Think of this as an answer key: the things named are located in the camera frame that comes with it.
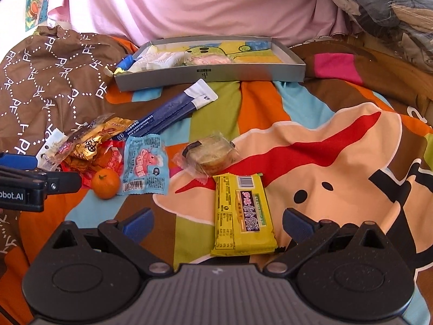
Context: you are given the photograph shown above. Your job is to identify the blue and yellow packet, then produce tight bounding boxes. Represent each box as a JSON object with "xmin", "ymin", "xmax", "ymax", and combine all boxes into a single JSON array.
[{"xmin": 107, "ymin": 55, "xmax": 136, "ymax": 76}]

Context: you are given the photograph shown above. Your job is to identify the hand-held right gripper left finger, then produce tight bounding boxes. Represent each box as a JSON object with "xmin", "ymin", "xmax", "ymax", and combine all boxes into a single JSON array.
[{"xmin": 51, "ymin": 207, "xmax": 174, "ymax": 275}]

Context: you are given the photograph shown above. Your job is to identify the grey cardboard tray box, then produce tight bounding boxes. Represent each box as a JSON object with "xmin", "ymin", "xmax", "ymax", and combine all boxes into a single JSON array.
[{"xmin": 114, "ymin": 37, "xmax": 307, "ymax": 92}]

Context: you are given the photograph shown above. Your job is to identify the clear round cookie packet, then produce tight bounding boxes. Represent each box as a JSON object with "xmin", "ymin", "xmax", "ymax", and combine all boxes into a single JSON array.
[{"xmin": 172, "ymin": 131, "xmax": 239, "ymax": 182}]

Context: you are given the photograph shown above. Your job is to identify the white snack packet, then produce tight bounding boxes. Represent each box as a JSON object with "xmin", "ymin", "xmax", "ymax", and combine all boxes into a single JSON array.
[
  {"xmin": 130, "ymin": 45, "xmax": 158, "ymax": 72},
  {"xmin": 149, "ymin": 51, "xmax": 185, "ymax": 70}
]

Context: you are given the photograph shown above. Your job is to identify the red snack packet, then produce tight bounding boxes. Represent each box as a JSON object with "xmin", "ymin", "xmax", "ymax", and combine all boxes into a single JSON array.
[{"xmin": 60, "ymin": 140, "xmax": 126, "ymax": 185}]

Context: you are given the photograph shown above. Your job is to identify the pale pink wrapped cake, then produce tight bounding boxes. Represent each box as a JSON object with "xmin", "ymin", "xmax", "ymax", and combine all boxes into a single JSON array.
[{"xmin": 184, "ymin": 53, "xmax": 234, "ymax": 67}]

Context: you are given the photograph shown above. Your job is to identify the wooden bed frame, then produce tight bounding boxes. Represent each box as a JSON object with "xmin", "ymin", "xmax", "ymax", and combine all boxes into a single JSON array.
[{"xmin": 345, "ymin": 33, "xmax": 433, "ymax": 111}]

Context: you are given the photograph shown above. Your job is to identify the colourful cartoon printed blanket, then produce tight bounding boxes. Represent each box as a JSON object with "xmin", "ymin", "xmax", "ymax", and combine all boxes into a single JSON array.
[{"xmin": 0, "ymin": 34, "xmax": 433, "ymax": 325}]

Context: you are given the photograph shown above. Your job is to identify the crumpled gold candy packet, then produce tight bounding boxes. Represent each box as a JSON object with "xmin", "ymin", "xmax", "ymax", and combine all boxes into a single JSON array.
[{"xmin": 69, "ymin": 135, "xmax": 104, "ymax": 162}]

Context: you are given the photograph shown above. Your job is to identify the yellow cracker packet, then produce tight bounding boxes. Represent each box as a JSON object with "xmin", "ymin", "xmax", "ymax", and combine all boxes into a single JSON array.
[{"xmin": 210, "ymin": 172, "xmax": 278, "ymax": 257}]

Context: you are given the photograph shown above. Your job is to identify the small orange tangerine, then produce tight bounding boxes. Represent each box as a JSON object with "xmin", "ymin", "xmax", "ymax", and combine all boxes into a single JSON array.
[{"xmin": 91, "ymin": 169, "xmax": 121, "ymax": 200}]

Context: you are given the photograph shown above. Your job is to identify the cartoon wall poster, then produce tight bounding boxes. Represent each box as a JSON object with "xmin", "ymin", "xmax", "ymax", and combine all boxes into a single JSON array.
[{"xmin": 25, "ymin": 0, "xmax": 52, "ymax": 32}]

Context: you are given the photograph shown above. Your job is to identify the brown patterned cloth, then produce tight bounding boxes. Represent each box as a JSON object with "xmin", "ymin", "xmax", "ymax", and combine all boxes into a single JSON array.
[{"xmin": 0, "ymin": 25, "xmax": 139, "ymax": 173}]

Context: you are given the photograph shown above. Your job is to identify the long dark blue packet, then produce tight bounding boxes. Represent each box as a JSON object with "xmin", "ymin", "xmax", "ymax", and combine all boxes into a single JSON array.
[{"xmin": 121, "ymin": 79, "xmax": 219, "ymax": 143}]

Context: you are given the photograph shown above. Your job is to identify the bagged grey clothing pile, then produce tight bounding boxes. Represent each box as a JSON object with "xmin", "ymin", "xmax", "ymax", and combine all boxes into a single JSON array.
[{"xmin": 317, "ymin": 0, "xmax": 433, "ymax": 75}]

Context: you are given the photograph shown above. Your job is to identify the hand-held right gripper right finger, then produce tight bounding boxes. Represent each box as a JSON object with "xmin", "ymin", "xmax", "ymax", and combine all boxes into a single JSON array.
[{"xmin": 263, "ymin": 207, "xmax": 386, "ymax": 275}]

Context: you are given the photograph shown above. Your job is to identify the light blue pig print packet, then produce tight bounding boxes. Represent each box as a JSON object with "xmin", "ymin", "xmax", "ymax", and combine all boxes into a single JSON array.
[{"xmin": 121, "ymin": 133, "xmax": 170, "ymax": 196}]

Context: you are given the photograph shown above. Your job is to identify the small white printed packet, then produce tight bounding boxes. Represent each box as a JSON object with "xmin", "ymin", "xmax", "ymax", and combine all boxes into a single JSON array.
[{"xmin": 37, "ymin": 129, "xmax": 74, "ymax": 170}]

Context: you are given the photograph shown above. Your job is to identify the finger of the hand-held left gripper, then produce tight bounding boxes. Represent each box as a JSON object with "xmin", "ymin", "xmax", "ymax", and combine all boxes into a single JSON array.
[
  {"xmin": 0, "ymin": 153, "xmax": 39, "ymax": 170},
  {"xmin": 37, "ymin": 171, "xmax": 83, "ymax": 196}
]

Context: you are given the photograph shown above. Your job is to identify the pink cloth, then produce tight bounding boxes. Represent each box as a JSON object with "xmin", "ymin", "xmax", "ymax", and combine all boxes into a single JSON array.
[{"xmin": 47, "ymin": 0, "xmax": 350, "ymax": 48}]

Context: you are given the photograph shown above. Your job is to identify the orange gold snack packet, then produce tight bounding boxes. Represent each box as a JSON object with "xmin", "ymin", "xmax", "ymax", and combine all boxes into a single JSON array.
[{"xmin": 84, "ymin": 116, "xmax": 135, "ymax": 150}]

